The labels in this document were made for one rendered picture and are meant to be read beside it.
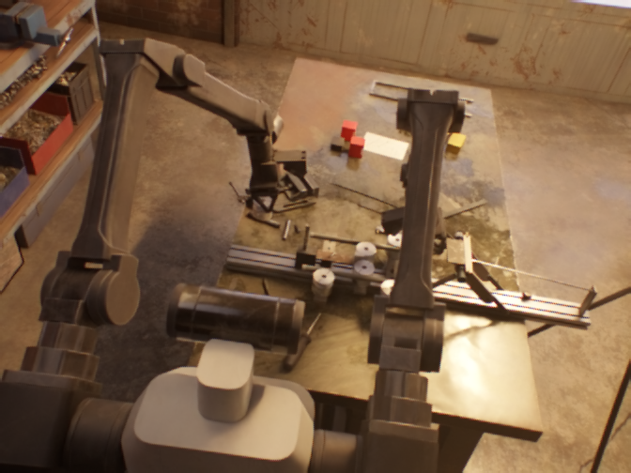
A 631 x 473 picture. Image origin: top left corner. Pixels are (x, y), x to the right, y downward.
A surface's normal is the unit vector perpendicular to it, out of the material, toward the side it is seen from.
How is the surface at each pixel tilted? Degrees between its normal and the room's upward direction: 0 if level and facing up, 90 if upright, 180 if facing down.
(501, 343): 0
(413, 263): 38
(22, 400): 30
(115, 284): 75
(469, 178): 0
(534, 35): 90
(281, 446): 0
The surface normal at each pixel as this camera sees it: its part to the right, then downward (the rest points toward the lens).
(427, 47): -0.12, 0.67
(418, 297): -0.11, -0.18
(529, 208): 0.12, -0.72
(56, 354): 0.25, -0.25
